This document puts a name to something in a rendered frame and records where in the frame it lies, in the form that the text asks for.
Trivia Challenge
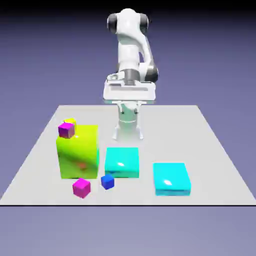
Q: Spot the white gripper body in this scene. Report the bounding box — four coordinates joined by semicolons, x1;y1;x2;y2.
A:
102;79;157;105

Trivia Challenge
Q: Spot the small yellow cube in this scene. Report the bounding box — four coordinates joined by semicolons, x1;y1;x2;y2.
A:
63;117;77;131

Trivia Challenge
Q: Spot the small magenta cube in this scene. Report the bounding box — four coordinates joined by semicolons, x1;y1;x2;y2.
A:
72;177;92;199
57;122;76;139

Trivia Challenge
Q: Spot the small blue cube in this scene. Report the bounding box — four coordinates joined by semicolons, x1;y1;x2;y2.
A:
100;173;115;191

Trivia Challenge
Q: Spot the large cyan box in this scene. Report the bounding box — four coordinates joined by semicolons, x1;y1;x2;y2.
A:
152;162;192;197
104;147;140;179

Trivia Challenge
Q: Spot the large yellow-green box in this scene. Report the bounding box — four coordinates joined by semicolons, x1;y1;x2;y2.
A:
55;124;100;180

